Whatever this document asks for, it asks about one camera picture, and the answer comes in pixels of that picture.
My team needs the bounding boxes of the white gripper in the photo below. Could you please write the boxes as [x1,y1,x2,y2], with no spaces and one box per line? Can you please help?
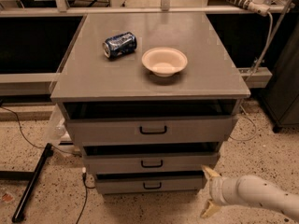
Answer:
[200,165,228,218]

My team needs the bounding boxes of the grey bottom drawer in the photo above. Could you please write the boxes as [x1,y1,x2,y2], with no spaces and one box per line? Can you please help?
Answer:
[94,171,206,194]

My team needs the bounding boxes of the grey drawer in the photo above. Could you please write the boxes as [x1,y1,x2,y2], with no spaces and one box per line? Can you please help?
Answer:
[82,142,220,174]
[64,99,239,146]
[94,171,206,194]

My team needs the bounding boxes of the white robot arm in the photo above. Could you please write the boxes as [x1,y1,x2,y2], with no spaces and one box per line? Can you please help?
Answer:
[201,165,299,221]

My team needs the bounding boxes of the grey top drawer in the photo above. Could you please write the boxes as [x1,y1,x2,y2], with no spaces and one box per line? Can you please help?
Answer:
[64,99,239,146]

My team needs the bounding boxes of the grey drawer cabinet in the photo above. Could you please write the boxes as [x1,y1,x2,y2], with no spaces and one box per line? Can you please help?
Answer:
[51,12,249,194]

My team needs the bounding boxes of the grey middle drawer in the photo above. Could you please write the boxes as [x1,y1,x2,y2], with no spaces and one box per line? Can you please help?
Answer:
[82,142,220,174]

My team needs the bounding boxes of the dark grey cabinet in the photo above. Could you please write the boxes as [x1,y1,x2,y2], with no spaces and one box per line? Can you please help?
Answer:
[260,25,299,133]

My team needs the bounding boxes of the white paper bowl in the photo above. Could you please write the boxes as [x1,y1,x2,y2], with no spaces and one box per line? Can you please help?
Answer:
[142,48,188,77]

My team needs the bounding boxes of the clear plastic bag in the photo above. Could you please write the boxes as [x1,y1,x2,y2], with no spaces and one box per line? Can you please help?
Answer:
[44,105,71,146]

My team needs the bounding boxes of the black floor bar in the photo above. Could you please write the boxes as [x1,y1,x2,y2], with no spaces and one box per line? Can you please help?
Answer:
[12,143,53,223]

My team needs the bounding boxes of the blue soda can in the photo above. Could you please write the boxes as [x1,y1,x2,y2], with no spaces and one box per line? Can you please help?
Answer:
[103,32,137,59]

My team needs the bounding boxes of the white power strip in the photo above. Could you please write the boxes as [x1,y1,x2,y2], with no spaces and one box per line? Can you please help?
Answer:
[225,0,270,17]

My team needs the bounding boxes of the white cable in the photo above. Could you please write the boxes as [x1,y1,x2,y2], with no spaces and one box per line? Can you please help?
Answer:
[228,105,259,143]

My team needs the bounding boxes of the black floor cable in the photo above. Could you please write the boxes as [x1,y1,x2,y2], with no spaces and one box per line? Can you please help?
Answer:
[0,105,74,156]

